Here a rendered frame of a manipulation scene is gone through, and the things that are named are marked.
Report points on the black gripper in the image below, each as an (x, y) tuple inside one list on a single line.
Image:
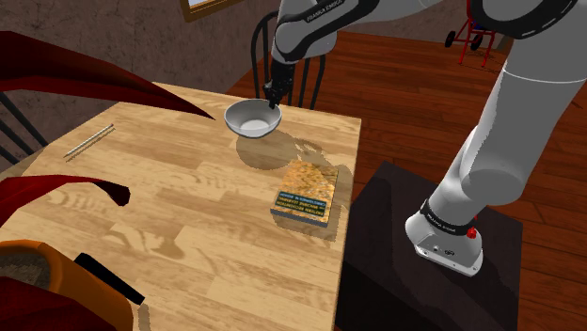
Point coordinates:
[(281, 77)]

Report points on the white bowl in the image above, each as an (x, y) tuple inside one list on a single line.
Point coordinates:
[(250, 124)]

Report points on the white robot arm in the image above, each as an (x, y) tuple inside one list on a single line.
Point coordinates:
[(518, 137)]

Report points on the black metal chair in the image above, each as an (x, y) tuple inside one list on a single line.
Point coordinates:
[(18, 124), (262, 50)]

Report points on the wooden framed window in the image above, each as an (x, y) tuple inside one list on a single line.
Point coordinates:
[(201, 11)]

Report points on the orange book with teal band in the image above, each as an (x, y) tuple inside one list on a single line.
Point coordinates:
[(309, 188)]

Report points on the wooden table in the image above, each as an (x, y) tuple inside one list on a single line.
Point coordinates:
[(183, 192)]

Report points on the red wheeled cart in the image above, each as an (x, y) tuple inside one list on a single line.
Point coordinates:
[(472, 34)]

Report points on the silver pen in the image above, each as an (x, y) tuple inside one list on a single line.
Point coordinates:
[(89, 141)]

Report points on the dark robot stand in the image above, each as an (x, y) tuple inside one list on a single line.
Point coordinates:
[(390, 275)]

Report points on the black flat bar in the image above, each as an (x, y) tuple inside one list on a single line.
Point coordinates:
[(112, 280)]

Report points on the red-leaved plant in orange pot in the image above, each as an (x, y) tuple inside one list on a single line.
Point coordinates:
[(69, 280)]

